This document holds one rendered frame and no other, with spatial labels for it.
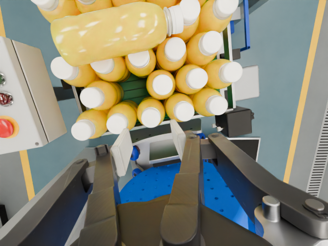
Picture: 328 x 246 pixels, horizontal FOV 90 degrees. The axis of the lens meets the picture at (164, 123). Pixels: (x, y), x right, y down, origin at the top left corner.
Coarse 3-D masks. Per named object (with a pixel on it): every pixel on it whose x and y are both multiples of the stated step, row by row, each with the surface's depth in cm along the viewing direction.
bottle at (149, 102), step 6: (150, 96) 47; (144, 102) 37; (150, 102) 36; (156, 102) 37; (138, 108) 37; (144, 108) 35; (156, 108) 35; (162, 108) 37; (138, 114) 37; (162, 114) 36; (162, 120) 37
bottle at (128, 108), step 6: (120, 102) 43; (126, 102) 42; (132, 102) 46; (114, 108) 36; (120, 108) 36; (126, 108) 37; (132, 108) 39; (108, 114) 36; (114, 114) 34; (120, 114) 34; (126, 114) 36; (132, 114) 37; (126, 120) 35; (132, 120) 37; (126, 126) 35; (132, 126) 38
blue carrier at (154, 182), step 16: (144, 176) 44; (160, 176) 43; (208, 176) 39; (128, 192) 39; (144, 192) 38; (160, 192) 37; (208, 192) 34; (224, 192) 33; (224, 208) 29; (240, 208) 29; (240, 224) 27
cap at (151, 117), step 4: (148, 108) 33; (152, 108) 33; (144, 112) 33; (148, 112) 33; (152, 112) 33; (156, 112) 33; (144, 116) 33; (148, 116) 33; (152, 116) 33; (156, 116) 33; (144, 120) 33; (148, 120) 33; (152, 120) 33; (156, 120) 33; (144, 124) 33; (148, 124) 33; (152, 124) 33; (156, 124) 33
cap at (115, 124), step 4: (112, 116) 32; (116, 116) 32; (120, 116) 33; (108, 120) 32; (112, 120) 32; (116, 120) 33; (120, 120) 33; (124, 120) 33; (108, 124) 33; (112, 124) 33; (116, 124) 33; (120, 124) 33; (124, 124) 33; (108, 128) 33; (112, 128) 33; (116, 128) 33; (120, 128) 33; (112, 132) 33; (116, 132) 33; (120, 132) 33
